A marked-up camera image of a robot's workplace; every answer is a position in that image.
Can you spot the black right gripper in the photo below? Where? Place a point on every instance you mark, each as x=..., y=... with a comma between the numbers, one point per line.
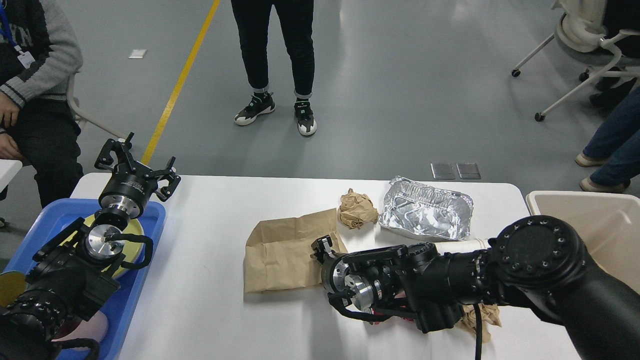
x=332, y=268

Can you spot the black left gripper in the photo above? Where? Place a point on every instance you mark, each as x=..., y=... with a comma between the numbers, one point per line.
x=126, y=191

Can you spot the brown paper bag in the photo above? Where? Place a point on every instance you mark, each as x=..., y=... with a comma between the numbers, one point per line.
x=278, y=251

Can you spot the small brown paper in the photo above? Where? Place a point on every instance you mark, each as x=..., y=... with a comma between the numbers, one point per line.
x=356, y=209

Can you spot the yellow plate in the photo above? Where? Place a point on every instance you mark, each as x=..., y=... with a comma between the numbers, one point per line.
x=132, y=231

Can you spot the aluminium foil tray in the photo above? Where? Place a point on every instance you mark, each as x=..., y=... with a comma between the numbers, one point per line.
x=422, y=212

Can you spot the pink mug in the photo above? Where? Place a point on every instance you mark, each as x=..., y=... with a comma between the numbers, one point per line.
x=76, y=328

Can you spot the large brown paper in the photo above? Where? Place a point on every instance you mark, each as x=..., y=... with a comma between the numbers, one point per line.
x=489, y=314

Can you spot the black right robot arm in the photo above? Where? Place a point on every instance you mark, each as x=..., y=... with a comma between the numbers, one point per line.
x=538, y=262

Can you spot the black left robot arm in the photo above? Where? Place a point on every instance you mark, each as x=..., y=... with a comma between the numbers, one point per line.
x=74, y=271

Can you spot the blue plastic tray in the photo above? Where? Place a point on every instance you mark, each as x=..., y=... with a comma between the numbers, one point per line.
x=120, y=307

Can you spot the white office chair left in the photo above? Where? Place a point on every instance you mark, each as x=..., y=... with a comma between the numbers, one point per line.
x=81, y=116

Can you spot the white office chair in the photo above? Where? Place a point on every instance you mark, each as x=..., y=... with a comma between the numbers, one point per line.
x=581, y=35
x=81, y=116

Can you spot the small white side table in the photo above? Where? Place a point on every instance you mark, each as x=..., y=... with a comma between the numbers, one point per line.
x=8, y=169

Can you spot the left metal floor plate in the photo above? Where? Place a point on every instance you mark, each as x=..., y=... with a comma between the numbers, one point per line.
x=442, y=171

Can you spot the metal floor plate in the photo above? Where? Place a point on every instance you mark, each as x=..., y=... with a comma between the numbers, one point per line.
x=468, y=170
x=442, y=171

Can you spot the white paper cup behind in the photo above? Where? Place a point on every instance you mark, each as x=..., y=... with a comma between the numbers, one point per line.
x=465, y=246

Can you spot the dark teal mug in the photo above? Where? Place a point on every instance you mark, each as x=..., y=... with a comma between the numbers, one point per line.
x=12, y=285

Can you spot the right metal floor plate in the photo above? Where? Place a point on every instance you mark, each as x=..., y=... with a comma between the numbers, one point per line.
x=468, y=170

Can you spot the beige plastic bin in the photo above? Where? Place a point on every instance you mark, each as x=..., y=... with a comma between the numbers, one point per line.
x=609, y=225

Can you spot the person in dark blue jeans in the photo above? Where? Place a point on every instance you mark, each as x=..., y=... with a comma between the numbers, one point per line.
x=614, y=149

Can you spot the white office chair right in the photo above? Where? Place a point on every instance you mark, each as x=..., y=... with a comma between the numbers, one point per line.
x=581, y=35

